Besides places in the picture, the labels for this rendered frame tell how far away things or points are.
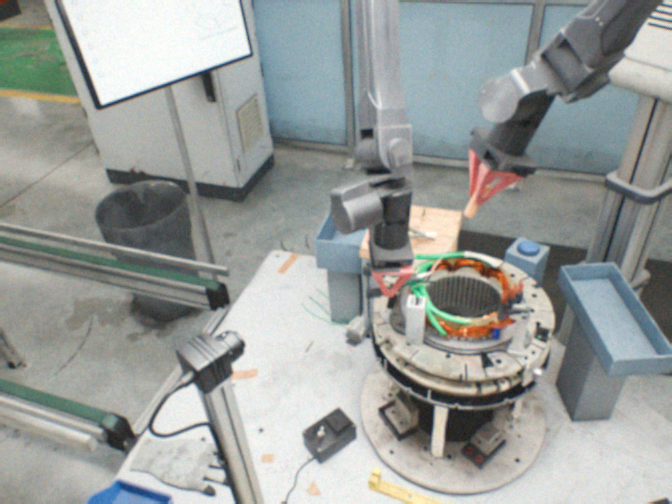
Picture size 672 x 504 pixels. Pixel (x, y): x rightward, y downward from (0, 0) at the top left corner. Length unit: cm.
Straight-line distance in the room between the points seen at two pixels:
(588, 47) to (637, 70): 43
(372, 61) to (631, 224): 72
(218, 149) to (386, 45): 249
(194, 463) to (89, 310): 181
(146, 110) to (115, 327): 129
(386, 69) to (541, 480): 82
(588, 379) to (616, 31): 70
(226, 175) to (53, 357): 136
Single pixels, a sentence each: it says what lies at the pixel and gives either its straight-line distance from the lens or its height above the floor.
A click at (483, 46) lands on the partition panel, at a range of 318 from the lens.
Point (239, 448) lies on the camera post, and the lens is 72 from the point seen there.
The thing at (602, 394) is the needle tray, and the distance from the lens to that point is 127.
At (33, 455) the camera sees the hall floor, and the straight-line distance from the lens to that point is 248.
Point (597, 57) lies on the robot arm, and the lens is 75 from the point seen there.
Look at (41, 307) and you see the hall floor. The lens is 309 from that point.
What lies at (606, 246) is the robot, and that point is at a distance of 139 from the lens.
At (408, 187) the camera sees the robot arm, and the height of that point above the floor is 137.
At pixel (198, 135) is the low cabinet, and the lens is 329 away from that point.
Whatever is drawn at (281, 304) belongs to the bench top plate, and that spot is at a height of 78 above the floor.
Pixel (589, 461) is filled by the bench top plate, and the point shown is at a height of 78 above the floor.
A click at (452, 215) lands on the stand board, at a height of 107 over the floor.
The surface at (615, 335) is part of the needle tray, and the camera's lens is 116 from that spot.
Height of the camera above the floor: 182
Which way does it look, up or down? 38 degrees down
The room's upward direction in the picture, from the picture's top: 5 degrees counter-clockwise
